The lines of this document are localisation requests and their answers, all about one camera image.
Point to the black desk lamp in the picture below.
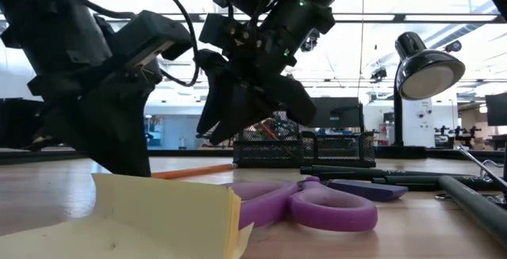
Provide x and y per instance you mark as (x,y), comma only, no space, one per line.
(420,69)

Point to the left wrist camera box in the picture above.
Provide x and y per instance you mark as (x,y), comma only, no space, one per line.
(150,29)

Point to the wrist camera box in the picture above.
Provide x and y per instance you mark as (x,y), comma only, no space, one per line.
(150,29)
(216,29)

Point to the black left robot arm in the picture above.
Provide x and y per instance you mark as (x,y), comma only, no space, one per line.
(47,21)

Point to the black ceiling camera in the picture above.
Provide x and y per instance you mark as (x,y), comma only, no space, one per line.
(378,75)
(453,46)

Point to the orange pencil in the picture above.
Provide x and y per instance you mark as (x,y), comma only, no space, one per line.
(270,131)
(194,171)

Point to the black background monitor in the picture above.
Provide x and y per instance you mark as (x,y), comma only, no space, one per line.
(340,112)

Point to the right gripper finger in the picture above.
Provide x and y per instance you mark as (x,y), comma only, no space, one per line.
(233,108)
(297,100)

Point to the black mesh desk organizer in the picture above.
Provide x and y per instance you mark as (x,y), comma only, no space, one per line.
(269,154)

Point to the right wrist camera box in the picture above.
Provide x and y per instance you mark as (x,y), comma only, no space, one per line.
(216,29)

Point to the blue storage bins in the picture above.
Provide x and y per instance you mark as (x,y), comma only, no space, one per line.
(152,132)

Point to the black pen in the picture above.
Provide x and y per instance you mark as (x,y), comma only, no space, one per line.
(475,207)
(416,180)
(356,170)

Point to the violet blue eraser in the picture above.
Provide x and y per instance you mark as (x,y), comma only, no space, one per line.
(368,191)

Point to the yellow sticky note pad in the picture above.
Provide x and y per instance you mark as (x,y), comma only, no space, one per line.
(158,211)

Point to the black hanging camera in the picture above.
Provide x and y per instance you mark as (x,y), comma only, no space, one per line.
(313,43)

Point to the background robot arms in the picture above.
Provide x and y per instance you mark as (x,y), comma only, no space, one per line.
(459,132)

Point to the black binder clip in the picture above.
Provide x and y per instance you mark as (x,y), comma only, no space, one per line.
(471,159)

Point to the dark background monitor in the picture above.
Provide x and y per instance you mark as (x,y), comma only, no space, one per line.
(497,110)

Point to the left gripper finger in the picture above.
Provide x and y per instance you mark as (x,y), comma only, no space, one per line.
(63,124)
(119,132)

